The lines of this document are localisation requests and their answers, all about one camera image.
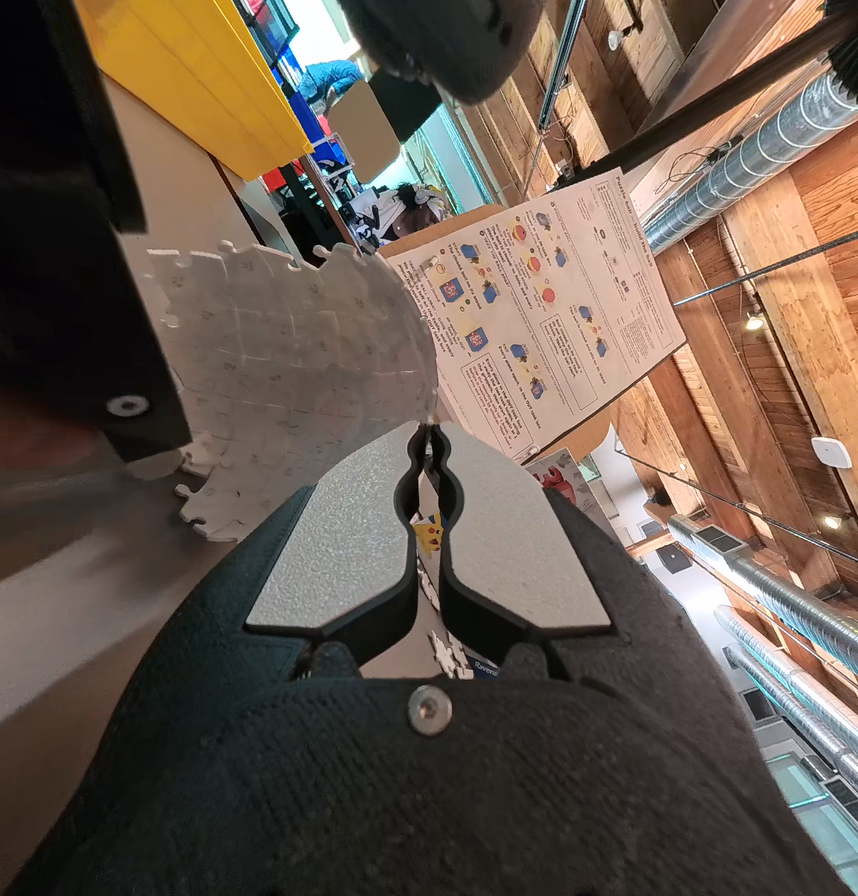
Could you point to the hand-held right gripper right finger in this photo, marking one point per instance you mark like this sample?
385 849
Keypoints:
520 553

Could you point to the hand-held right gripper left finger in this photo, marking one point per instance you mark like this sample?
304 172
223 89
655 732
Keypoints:
331 553

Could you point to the puzzle pieces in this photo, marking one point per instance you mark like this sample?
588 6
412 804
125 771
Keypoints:
450 654

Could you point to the partly built puzzle ball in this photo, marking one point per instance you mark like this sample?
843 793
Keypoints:
296 364

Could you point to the yellow plastic bin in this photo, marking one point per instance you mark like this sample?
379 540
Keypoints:
191 84

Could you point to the printed instruction sheet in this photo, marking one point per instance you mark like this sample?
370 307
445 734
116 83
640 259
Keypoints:
541 315

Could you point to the blue plastic bin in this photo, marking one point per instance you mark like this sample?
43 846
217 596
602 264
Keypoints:
306 119

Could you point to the white ceiling access point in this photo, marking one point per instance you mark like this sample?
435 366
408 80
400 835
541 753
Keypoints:
831 453

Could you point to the black metal pole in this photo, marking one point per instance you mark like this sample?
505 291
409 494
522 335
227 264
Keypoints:
716 105

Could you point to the silver ventilation duct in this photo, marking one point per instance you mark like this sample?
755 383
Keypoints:
786 595
751 161
786 689

